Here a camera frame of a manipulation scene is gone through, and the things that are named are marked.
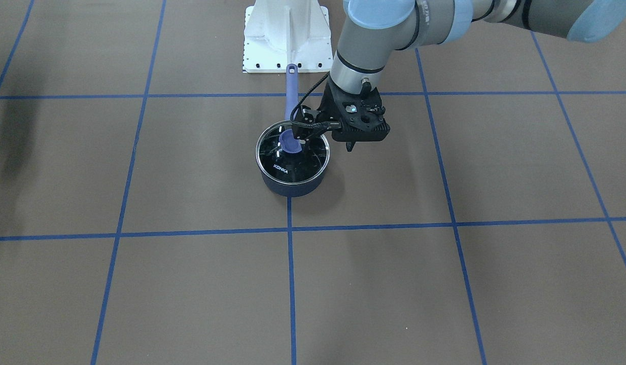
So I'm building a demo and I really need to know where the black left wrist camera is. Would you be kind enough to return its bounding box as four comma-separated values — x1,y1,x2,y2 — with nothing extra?
292,105,342,140

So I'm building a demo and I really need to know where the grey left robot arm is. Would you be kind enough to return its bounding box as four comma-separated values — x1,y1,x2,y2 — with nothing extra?
319,1,626,152

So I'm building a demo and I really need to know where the glass pot lid purple knob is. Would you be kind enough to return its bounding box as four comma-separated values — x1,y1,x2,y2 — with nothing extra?
256,120,330,185

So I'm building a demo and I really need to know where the dark blue saucepan purple handle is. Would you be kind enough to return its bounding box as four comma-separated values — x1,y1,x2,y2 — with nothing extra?
260,64,324,197

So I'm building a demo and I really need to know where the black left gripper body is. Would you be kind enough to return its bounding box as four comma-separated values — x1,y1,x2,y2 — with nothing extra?
320,81,391,143

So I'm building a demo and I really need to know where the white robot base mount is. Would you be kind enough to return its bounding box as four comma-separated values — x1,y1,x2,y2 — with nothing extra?
242,1,333,74

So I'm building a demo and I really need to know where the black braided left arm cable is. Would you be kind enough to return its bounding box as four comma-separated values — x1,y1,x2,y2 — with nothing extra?
290,71,332,137

